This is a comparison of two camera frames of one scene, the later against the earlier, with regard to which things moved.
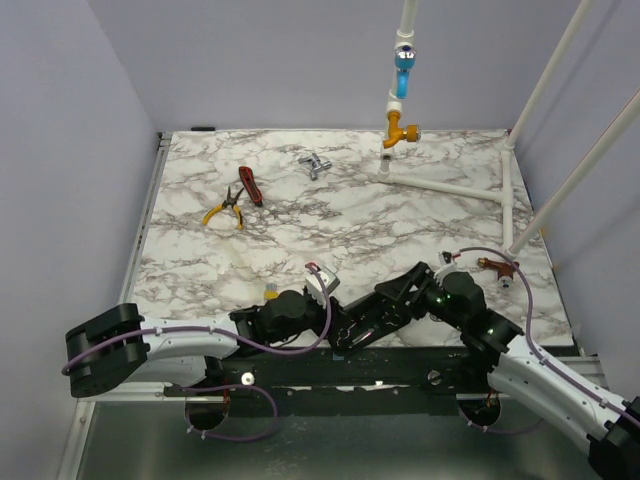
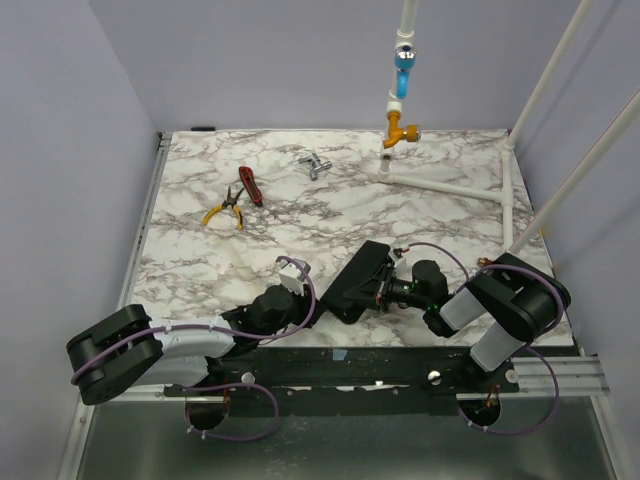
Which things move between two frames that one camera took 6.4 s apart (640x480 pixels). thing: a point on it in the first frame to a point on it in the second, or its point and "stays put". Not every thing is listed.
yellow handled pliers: [228, 202] stays put
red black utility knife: [248, 179] stays put
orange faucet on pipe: [397, 134] stays put
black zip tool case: [364, 321] to [370, 258]
